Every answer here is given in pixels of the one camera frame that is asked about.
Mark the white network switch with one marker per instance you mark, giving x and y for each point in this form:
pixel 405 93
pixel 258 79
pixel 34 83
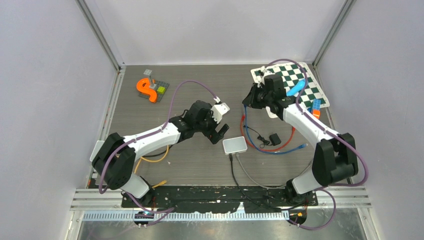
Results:
pixel 234 145

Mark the aluminium frame rail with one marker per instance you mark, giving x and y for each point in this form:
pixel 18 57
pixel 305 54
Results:
pixel 91 199

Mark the small grey lego tile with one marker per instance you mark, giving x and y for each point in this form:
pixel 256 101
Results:
pixel 148 72

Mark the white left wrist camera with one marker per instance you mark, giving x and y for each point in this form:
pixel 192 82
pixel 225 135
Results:
pixel 219 110

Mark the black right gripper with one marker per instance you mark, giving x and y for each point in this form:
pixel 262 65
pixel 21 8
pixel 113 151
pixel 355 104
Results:
pixel 251 100

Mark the light blue toy microphone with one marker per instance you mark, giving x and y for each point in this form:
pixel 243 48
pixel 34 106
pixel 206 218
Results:
pixel 297 88

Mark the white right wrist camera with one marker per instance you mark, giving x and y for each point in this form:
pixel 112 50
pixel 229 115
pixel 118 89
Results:
pixel 263 73

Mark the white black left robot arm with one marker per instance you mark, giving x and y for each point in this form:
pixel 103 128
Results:
pixel 114 158

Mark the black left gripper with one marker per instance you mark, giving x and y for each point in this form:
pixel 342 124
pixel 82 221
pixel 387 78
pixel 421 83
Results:
pixel 213 136

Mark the grey lego baseplate with bricks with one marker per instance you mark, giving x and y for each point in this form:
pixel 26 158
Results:
pixel 161 88

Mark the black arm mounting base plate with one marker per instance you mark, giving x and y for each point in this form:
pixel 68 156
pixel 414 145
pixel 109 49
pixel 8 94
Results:
pixel 255 199

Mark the green white chessboard mat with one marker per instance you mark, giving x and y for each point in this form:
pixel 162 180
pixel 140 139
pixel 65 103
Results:
pixel 291 74

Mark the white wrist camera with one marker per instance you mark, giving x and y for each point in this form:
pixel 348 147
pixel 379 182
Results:
pixel 219 110
pixel 263 73

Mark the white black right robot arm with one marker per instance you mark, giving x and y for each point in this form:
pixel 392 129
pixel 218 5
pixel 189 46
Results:
pixel 334 158

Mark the white switch at table edge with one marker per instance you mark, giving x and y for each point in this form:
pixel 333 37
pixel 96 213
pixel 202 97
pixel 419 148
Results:
pixel 97 147

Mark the orange S-shaped toy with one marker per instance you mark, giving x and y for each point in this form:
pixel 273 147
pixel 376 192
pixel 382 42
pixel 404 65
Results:
pixel 146 87

